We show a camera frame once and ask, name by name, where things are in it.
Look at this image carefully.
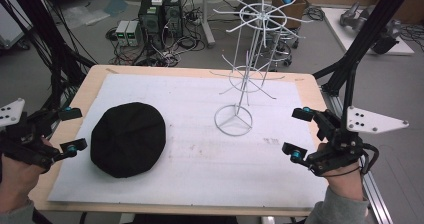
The grey case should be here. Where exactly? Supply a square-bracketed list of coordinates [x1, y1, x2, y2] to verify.
[0, 0, 32, 50]

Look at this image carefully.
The aluminium rail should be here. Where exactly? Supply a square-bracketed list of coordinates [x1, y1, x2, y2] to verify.
[319, 86, 395, 224]

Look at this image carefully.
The cardboard box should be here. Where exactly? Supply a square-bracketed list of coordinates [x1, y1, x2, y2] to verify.
[271, 0, 308, 30]

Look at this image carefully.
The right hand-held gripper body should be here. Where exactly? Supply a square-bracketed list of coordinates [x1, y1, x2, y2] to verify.
[306, 105, 410, 178]

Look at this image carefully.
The black frame with cables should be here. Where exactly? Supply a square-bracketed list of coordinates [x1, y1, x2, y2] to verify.
[0, 0, 97, 112]

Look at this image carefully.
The grey bench power supply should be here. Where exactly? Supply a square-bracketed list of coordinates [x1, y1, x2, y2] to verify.
[115, 20, 130, 47]
[126, 20, 143, 47]

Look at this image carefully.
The grey robot part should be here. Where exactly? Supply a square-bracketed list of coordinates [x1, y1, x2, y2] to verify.
[338, 1, 402, 55]

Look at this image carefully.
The white floor board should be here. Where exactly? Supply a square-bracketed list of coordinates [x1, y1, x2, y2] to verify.
[321, 6, 416, 56]

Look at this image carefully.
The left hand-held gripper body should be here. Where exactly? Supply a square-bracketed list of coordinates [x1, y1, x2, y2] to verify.
[0, 98, 68, 174]

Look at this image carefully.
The person's right hand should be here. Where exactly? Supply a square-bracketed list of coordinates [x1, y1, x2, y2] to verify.
[323, 159, 365, 202]

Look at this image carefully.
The black frame post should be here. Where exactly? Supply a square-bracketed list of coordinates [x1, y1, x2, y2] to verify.
[312, 0, 420, 125]

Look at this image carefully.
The white wire hat rack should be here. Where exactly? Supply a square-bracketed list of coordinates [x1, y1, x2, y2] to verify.
[209, 0, 313, 138]

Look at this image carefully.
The person's left hand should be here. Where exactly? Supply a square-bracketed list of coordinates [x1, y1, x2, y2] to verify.
[0, 153, 47, 215]

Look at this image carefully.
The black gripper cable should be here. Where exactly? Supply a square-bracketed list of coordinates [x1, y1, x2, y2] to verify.
[359, 142, 381, 176]

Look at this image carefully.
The tangle of floor cables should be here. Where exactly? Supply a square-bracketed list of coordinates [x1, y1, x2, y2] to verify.
[105, 3, 205, 68]

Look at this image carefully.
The clear plastic sheet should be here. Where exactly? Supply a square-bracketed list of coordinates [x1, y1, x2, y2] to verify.
[61, 5, 111, 29]

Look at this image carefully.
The white foam mat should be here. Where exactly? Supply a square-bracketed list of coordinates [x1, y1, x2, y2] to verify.
[47, 73, 330, 209]

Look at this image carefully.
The rolling stool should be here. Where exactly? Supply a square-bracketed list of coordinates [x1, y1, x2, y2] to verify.
[262, 28, 300, 69]

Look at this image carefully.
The grey metal stand leg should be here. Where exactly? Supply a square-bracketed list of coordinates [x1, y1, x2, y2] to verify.
[199, 0, 217, 49]

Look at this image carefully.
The black computer tower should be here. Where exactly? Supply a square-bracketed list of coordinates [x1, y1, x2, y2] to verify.
[137, 0, 165, 51]
[162, 0, 184, 39]

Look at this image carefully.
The black hat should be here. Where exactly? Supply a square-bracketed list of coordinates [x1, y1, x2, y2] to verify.
[89, 101, 167, 180]

